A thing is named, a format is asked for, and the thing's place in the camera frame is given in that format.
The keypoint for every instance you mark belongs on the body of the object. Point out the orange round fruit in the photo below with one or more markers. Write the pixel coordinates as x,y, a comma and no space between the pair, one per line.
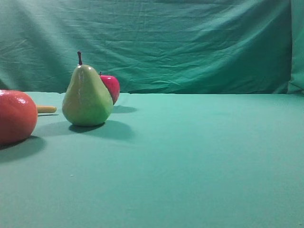
18,116

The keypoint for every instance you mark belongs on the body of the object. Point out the yellow banana tip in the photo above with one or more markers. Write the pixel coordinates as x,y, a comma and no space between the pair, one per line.
46,109

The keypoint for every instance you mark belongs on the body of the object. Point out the red apple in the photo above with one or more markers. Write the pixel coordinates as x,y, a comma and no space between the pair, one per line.
112,84

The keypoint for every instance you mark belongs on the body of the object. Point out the green table cloth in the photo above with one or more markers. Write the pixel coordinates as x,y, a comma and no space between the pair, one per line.
162,161

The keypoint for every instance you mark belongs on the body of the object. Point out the green backdrop cloth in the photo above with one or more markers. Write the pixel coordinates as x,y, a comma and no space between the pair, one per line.
155,46

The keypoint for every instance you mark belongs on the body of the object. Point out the green pear with stem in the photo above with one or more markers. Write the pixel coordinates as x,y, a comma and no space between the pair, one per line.
87,101

